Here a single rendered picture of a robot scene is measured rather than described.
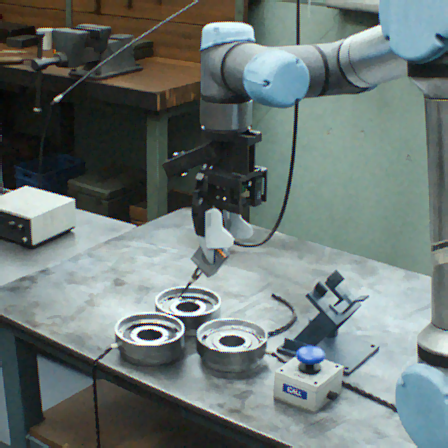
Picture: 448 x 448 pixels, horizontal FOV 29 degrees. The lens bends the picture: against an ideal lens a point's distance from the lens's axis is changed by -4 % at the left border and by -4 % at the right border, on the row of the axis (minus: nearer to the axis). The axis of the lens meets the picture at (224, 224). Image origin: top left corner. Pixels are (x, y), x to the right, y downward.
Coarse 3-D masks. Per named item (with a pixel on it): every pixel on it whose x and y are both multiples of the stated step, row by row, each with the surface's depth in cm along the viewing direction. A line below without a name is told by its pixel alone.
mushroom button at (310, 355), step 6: (300, 348) 121; (306, 348) 121; (312, 348) 121; (318, 348) 121; (300, 354) 120; (306, 354) 120; (312, 354) 120; (318, 354) 120; (324, 354) 120; (300, 360) 120; (306, 360) 119; (312, 360) 119; (318, 360) 119; (306, 366) 121; (312, 366) 121
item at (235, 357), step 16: (224, 320) 136; (240, 320) 136; (224, 336) 134; (240, 336) 134; (256, 336) 134; (208, 352) 128; (224, 352) 127; (240, 352) 127; (256, 352) 128; (224, 368) 129; (240, 368) 129
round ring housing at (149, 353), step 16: (128, 320) 136; (144, 320) 138; (160, 320) 138; (176, 320) 136; (144, 336) 135; (160, 336) 135; (128, 352) 130; (144, 352) 129; (160, 352) 129; (176, 352) 131
